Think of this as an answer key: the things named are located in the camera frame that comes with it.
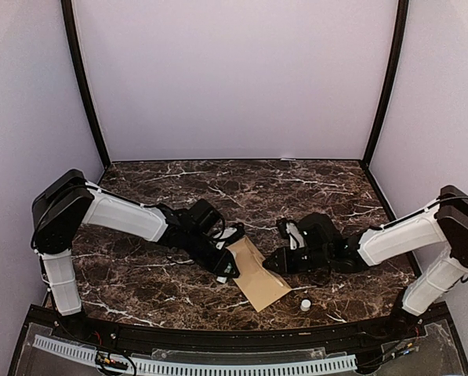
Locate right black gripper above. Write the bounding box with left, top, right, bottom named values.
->
left=263, top=246, right=332, bottom=275

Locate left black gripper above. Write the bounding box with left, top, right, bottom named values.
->
left=183, top=230, right=240, bottom=278

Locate small white-capped glue bottle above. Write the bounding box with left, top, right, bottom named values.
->
left=216, top=263, right=232, bottom=284

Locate brown kraft envelope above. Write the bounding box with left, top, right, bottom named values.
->
left=227, top=236, right=292, bottom=313

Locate white glue bottle cap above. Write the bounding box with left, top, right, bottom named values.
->
left=300, top=299, right=311, bottom=312

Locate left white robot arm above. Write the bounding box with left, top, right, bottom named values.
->
left=31, top=169, right=244, bottom=342

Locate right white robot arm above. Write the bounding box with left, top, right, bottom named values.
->
left=263, top=185, right=468, bottom=340

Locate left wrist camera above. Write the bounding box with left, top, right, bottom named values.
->
left=212, top=222, right=245, bottom=249

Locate white slotted cable duct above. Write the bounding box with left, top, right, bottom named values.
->
left=32, top=334, right=357, bottom=375

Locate black front frame rail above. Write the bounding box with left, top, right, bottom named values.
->
left=29, top=306, right=419, bottom=353

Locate right black corner post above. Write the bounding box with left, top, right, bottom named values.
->
left=361, top=0, right=409, bottom=170

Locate black corner post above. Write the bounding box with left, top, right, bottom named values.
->
left=361, top=0, right=409, bottom=170
left=60, top=0, right=111, bottom=170

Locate left black corner post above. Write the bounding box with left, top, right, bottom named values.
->
left=60, top=0, right=111, bottom=170

